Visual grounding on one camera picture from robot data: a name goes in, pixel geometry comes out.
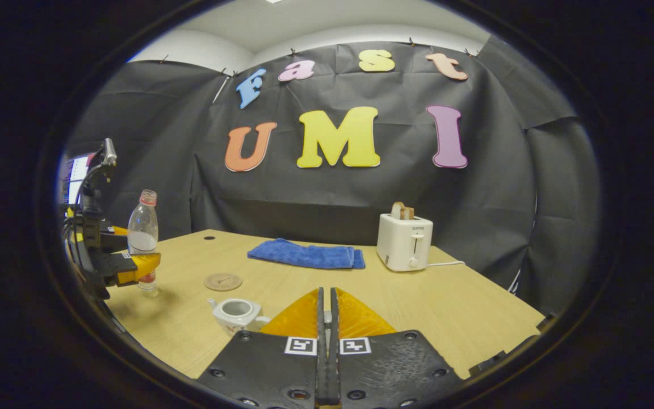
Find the clear plastic water bottle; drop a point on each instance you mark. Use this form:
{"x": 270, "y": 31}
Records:
{"x": 142, "y": 221}

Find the computer monitor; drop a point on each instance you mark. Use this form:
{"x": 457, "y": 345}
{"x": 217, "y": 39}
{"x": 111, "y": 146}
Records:
{"x": 77, "y": 176}

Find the round brown coaster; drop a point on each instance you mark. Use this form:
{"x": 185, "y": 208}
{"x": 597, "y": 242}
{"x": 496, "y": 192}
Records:
{"x": 223, "y": 282}

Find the blue towel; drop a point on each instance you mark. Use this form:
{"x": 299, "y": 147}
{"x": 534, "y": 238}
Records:
{"x": 304, "y": 254}

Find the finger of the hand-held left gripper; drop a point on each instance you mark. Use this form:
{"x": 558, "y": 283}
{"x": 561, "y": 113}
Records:
{"x": 142, "y": 266}
{"x": 118, "y": 230}

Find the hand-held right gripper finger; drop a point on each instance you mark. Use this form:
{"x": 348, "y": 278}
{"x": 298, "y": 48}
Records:
{"x": 321, "y": 369}
{"x": 334, "y": 369}

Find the black backdrop cloth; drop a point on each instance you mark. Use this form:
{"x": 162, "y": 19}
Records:
{"x": 332, "y": 204}

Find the white toaster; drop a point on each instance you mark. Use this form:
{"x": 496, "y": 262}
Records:
{"x": 403, "y": 244}

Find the white teacup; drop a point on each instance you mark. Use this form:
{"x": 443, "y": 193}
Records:
{"x": 236, "y": 325}

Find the bread slice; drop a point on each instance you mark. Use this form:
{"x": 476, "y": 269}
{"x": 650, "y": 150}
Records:
{"x": 402, "y": 211}

